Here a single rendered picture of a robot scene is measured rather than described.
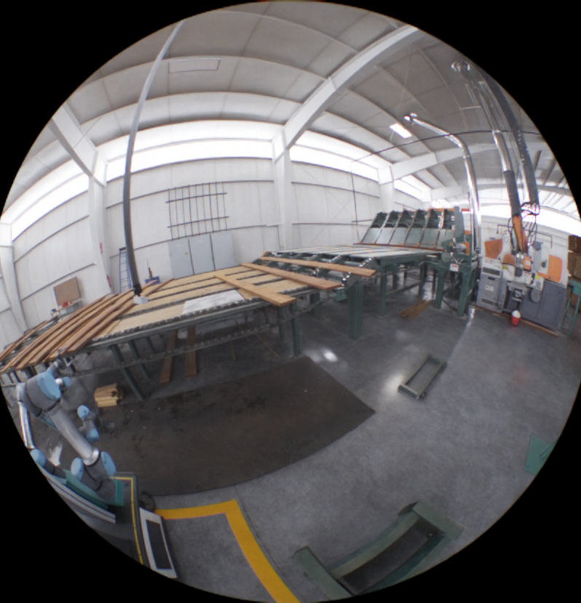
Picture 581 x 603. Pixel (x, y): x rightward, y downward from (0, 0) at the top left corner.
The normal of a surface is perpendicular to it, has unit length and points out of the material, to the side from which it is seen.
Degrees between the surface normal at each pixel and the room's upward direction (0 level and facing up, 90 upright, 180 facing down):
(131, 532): 0
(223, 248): 90
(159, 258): 87
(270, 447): 0
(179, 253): 90
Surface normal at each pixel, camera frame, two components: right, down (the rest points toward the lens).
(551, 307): -0.88, 0.22
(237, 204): 0.44, 0.24
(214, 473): -0.09, -0.94
